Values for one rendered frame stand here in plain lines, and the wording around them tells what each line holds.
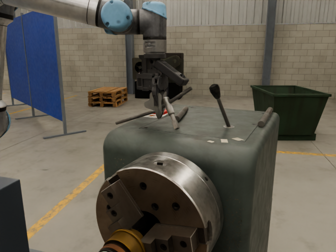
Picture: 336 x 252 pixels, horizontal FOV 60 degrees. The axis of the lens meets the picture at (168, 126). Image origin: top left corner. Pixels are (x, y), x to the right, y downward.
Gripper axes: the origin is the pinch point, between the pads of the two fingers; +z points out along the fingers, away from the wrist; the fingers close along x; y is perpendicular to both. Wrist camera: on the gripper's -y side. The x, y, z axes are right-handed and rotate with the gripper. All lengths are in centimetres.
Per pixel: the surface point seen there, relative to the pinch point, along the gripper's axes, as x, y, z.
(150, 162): 27.6, -11.3, 5.5
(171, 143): 13.3, -10.1, 4.9
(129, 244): 42.1, -14.3, 17.7
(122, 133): 12.1, 7.4, 4.2
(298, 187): -256, -44, 130
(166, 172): 29.6, -16.6, 6.1
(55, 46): -303, 366, -30
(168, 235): 35.6, -20.2, 17.9
